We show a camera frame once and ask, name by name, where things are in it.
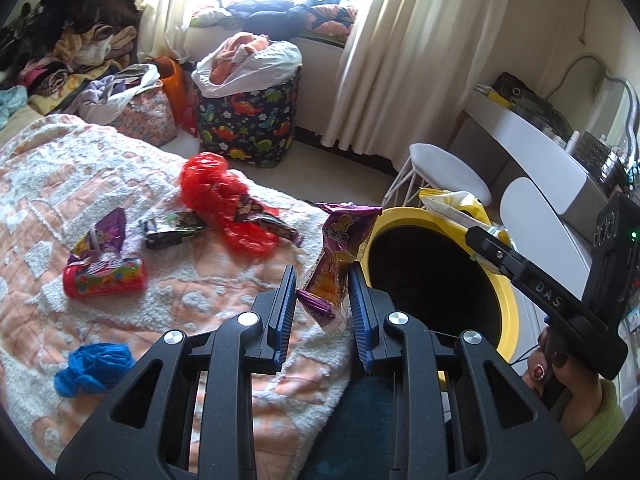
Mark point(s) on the lavender cloth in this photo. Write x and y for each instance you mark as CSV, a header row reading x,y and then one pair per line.
x,y
92,95

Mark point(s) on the bed with beige sheet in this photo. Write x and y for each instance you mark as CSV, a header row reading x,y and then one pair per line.
x,y
27,129

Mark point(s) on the yellow snack packet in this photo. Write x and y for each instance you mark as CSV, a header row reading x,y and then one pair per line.
x,y
470,210

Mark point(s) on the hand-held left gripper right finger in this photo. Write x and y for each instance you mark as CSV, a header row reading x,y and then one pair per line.
x,y
361,320

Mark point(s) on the light blue cloth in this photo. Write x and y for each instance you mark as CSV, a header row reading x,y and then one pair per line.
x,y
12,102

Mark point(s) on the black green snack packet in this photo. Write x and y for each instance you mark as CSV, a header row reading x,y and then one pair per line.
x,y
165,230

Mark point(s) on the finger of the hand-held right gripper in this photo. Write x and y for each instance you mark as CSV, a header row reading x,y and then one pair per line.
x,y
495,255

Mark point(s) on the purple orange snack wrapper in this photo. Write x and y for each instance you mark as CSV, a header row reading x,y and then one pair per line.
x,y
340,250

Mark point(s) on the person's right hand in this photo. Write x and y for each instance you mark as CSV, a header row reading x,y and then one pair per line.
x,y
582,400

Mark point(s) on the white bag of clothes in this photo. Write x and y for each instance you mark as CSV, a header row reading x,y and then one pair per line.
x,y
270,67

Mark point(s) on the dark handbag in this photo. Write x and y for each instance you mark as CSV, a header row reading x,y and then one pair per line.
x,y
530,100

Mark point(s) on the white round stool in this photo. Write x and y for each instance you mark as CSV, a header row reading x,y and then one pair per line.
x,y
445,170

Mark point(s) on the purple snack packet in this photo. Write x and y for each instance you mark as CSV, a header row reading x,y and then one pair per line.
x,y
105,235

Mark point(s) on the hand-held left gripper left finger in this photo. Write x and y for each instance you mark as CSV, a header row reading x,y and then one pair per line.
x,y
282,320

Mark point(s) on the red snack can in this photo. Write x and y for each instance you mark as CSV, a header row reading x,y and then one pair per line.
x,y
105,277

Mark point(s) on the red plastic bag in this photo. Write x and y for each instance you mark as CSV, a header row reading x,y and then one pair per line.
x,y
210,185

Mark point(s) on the silver framed mirror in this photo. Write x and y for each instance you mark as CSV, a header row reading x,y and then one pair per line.
x,y
615,110

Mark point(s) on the white bottle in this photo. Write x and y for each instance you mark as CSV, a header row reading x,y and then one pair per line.
x,y
572,142

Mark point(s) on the pile of clothes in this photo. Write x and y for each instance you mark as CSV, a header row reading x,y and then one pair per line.
x,y
75,35

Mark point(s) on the clothes on window sill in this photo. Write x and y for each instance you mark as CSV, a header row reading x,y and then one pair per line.
x,y
265,17

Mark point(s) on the white dressing table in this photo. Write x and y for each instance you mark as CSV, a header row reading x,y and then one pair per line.
x,y
525,130

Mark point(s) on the dinosaur print laundry basket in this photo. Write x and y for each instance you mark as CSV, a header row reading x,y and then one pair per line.
x,y
250,130

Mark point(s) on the blue bag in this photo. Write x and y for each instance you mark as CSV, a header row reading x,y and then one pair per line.
x,y
95,365

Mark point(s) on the clear cosmetics organizer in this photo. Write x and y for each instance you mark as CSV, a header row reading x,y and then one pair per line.
x,y
600,160

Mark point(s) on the dark purple snack wrapper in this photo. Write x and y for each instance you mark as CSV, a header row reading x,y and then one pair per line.
x,y
260,217

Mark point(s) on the yellow rimmed black bin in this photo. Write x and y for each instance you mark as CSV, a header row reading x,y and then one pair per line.
x,y
435,270

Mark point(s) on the orange bag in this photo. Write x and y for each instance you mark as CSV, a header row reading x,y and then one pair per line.
x,y
175,85

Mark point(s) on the person's right forearm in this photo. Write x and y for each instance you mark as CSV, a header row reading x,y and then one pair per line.
x,y
600,430

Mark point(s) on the cream curtain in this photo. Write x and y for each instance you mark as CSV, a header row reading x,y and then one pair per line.
x,y
160,10
400,60

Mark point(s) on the yellow box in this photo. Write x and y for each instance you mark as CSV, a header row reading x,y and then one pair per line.
x,y
492,94

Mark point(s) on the person's teal trouser leg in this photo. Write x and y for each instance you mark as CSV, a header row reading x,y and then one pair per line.
x,y
370,420

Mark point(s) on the floral fabric bag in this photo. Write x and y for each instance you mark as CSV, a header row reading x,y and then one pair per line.
x,y
145,115

